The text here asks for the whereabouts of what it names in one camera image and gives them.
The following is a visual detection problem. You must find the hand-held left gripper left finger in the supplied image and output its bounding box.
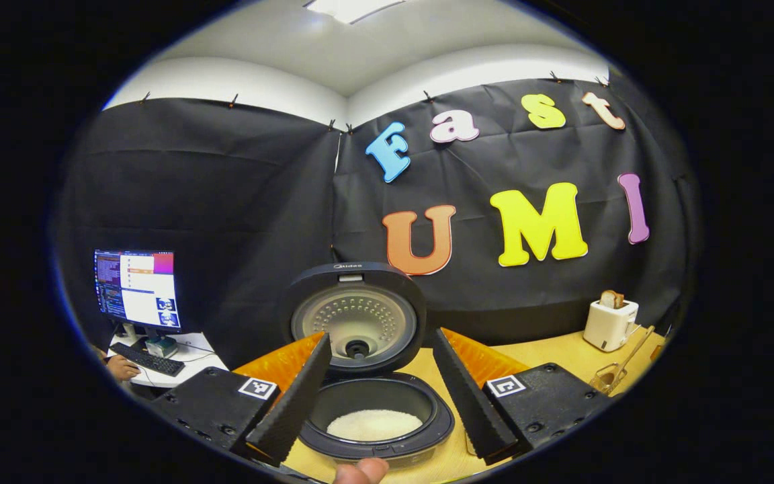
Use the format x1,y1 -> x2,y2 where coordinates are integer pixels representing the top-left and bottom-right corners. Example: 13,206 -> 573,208
152,331 -> 333,468

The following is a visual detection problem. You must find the ceiling light panel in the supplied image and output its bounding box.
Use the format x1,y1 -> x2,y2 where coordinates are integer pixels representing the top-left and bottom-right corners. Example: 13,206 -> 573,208
303,0 -> 406,25

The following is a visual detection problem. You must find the wooden spoon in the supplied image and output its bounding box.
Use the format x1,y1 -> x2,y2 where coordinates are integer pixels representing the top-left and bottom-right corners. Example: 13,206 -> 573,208
605,325 -> 656,391

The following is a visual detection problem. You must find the white rice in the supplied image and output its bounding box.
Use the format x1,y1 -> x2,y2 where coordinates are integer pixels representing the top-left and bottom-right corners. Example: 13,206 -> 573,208
327,409 -> 425,442

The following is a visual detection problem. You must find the computer monitor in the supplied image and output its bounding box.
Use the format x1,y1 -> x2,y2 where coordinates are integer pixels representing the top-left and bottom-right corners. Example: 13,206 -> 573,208
93,249 -> 183,335

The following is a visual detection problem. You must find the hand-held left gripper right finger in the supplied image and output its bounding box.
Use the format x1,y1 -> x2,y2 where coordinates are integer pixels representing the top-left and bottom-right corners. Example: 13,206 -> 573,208
431,327 -> 613,467

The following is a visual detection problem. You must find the dark grey rice cooker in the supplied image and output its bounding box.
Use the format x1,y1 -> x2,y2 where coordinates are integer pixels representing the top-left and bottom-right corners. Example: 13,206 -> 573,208
283,262 -> 456,469

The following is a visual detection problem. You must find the black keyboard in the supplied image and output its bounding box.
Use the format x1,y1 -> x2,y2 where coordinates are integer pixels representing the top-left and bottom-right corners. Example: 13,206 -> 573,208
110,341 -> 186,377

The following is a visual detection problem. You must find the white toaster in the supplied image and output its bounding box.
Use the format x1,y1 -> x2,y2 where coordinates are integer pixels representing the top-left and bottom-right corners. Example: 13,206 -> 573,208
583,299 -> 640,352

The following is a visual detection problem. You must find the white side table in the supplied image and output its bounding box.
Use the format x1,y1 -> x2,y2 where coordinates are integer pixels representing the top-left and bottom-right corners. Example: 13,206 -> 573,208
106,331 -> 230,389

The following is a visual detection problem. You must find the black backdrop cloth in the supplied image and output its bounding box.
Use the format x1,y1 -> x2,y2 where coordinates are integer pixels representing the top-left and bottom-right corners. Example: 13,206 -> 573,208
54,77 -> 700,397

